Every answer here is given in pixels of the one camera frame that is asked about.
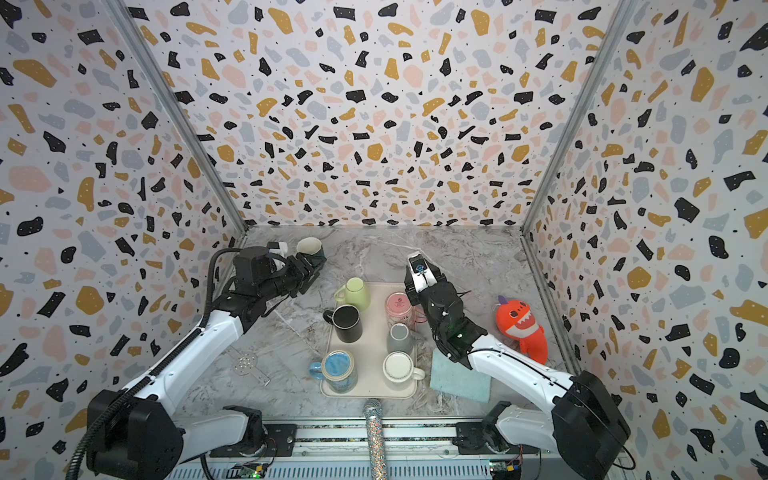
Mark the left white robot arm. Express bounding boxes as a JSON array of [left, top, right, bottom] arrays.
[[66, 239, 326, 479]]

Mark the teal cloth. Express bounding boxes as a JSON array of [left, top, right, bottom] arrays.
[[430, 349, 491, 403]]

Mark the beige plastic tray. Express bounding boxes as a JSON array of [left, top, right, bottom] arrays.
[[320, 282, 418, 399]]

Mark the blue glazed mug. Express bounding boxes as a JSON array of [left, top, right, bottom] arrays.
[[309, 350, 358, 394]]

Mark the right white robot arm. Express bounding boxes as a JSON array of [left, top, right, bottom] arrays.
[[404, 269, 630, 479]]

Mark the black mug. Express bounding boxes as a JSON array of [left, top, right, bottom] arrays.
[[323, 304, 363, 344]]

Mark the glittery tube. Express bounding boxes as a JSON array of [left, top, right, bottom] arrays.
[[363, 399, 388, 480]]

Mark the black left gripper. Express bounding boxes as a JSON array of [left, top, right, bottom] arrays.
[[259, 252, 325, 303]]

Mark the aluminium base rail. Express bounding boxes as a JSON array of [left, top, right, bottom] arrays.
[[169, 417, 578, 479]]

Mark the dark green mug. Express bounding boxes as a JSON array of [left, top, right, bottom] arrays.
[[296, 237, 326, 270]]

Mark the white mug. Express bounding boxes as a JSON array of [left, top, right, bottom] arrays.
[[382, 351, 426, 389]]

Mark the pink ghost mug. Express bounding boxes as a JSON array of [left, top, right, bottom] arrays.
[[385, 292, 426, 330]]

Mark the black corrugated cable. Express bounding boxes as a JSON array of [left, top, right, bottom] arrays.
[[64, 247, 241, 480]]

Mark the grey mug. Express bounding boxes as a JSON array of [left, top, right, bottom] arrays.
[[387, 323, 414, 354]]

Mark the red plush monster toy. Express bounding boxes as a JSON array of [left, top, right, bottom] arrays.
[[495, 296, 549, 365]]

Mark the clear plastic slotted spatula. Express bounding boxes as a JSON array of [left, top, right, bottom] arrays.
[[227, 347, 271, 386]]

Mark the light green mug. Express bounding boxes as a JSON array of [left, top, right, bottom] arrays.
[[334, 277, 371, 311]]

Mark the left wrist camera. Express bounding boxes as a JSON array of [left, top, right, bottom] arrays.
[[266, 241, 289, 256]]

